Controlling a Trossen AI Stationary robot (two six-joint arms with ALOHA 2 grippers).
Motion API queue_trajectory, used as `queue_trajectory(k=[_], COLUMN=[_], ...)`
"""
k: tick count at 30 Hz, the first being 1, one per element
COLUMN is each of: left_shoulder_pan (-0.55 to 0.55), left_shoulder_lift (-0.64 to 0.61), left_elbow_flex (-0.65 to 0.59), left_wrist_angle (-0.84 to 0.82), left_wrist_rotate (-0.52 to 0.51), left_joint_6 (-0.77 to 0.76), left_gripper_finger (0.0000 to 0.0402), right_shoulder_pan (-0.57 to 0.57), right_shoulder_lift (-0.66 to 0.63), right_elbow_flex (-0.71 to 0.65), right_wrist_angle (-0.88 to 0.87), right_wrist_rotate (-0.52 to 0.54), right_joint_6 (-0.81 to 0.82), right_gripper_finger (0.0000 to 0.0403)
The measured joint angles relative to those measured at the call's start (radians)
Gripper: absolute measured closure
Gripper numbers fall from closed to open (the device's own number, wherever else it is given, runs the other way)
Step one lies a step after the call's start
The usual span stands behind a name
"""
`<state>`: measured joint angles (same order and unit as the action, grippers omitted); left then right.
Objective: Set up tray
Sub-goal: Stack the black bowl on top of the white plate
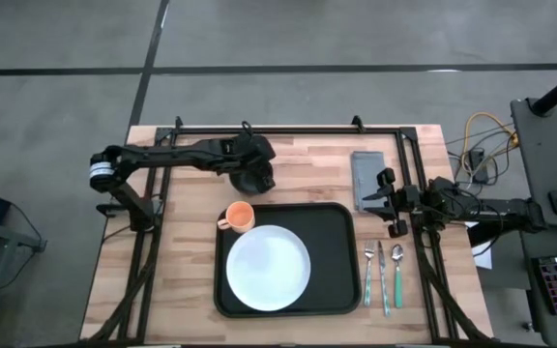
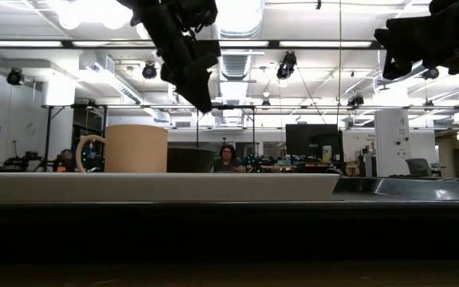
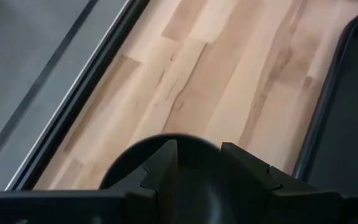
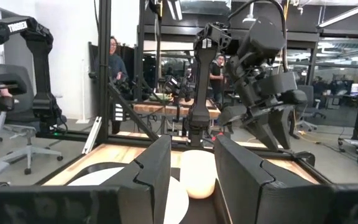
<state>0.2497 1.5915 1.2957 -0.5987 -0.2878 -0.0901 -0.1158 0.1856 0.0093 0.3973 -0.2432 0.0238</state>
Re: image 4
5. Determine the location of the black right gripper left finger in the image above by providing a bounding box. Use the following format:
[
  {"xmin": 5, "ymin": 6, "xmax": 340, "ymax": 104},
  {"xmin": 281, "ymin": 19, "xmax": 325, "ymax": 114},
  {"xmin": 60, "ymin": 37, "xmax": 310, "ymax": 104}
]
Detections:
[{"xmin": 103, "ymin": 134, "xmax": 172, "ymax": 224}]

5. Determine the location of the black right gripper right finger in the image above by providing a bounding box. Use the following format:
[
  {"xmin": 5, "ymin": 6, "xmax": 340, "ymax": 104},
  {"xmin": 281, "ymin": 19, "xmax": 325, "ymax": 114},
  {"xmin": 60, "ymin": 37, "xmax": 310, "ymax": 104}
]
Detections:
[{"xmin": 213, "ymin": 133, "xmax": 335, "ymax": 224}]

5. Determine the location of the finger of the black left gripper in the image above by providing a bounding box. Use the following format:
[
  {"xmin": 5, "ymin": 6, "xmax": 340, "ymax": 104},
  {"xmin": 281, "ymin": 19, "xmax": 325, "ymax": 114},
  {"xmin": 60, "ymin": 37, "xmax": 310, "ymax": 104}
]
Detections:
[
  {"xmin": 244, "ymin": 119, "xmax": 280, "ymax": 153},
  {"xmin": 268, "ymin": 106, "xmax": 295, "ymax": 150}
]

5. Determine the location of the orange mug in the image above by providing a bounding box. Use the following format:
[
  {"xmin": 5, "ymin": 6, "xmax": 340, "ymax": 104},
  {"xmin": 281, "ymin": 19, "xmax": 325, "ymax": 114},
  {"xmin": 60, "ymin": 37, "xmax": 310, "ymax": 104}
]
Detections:
[{"xmin": 178, "ymin": 149, "xmax": 219, "ymax": 200}]

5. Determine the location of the white round plate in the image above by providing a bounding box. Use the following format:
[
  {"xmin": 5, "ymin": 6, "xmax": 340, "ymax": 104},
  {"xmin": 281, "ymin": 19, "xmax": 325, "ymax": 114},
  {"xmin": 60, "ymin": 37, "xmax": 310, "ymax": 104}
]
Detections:
[{"xmin": 68, "ymin": 166, "xmax": 190, "ymax": 224}]

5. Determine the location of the person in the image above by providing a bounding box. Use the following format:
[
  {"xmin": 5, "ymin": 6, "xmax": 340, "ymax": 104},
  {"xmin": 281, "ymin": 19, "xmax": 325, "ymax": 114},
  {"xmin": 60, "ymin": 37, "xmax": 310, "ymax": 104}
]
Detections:
[
  {"xmin": 209, "ymin": 54, "xmax": 227, "ymax": 105},
  {"xmin": 106, "ymin": 35, "xmax": 129, "ymax": 82}
]

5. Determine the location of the wooden background table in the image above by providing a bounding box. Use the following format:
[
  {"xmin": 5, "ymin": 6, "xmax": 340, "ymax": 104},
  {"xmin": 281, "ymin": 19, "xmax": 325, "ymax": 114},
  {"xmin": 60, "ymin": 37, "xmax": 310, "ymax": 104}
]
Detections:
[{"xmin": 133, "ymin": 98, "xmax": 222, "ymax": 121}]

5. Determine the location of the white aluminium bar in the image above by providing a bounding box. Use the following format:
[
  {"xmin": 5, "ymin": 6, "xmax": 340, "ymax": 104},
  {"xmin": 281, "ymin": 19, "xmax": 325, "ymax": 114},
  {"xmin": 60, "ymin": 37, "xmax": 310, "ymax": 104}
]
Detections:
[{"xmin": 81, "ymin": 116, "xmax": 103, "ymax": 156}]

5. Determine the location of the ceiling light strip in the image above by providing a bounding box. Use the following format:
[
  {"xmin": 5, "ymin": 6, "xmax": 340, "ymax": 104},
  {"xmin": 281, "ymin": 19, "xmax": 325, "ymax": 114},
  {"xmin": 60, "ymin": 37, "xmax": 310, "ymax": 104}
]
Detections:
[
  {"xmin": 165, "ymin": 0, "xmax": 183, "ymax": 21},
  {"xmin": 317, "ymin": 0, "xmax": 358, "ymax": 29}
]

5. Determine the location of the grey office chair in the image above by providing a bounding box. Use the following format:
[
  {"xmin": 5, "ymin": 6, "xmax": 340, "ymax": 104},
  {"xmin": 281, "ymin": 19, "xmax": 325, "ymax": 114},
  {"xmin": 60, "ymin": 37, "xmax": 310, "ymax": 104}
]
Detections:
[{"xmin": 0, "ymin": 63, "xmax": 65, "ymax": 177}]

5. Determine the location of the person's hand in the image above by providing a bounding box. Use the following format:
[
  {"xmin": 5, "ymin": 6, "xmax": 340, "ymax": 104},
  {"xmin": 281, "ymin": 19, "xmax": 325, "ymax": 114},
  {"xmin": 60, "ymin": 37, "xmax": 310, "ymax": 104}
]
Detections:
[{"xmin": 0, "ymin": 88, "xmax": 20, "ymax": 105}]

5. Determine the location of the black frame clamp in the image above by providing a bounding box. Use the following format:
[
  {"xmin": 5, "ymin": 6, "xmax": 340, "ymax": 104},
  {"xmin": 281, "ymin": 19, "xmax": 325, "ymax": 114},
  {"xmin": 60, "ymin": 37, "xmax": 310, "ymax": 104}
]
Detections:
[{"xmin": 292, "ymin": 151, "xmax": 316, "ymax": 167}]

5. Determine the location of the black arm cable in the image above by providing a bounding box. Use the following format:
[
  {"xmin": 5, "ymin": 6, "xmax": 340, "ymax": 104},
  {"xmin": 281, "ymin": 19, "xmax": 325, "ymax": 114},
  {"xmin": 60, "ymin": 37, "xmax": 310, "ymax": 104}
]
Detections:
[{"xmin": 227, "ymin": 0, "xmax": 289, "ymax": 74}]

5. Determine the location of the black aluminium table frame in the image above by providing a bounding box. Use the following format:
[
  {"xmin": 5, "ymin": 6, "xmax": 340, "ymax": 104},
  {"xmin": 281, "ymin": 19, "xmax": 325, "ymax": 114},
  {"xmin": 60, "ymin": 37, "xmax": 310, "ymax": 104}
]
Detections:
[{"xmin": 34, "ymin": 0, "xmax": 335, "ymax": 187}]

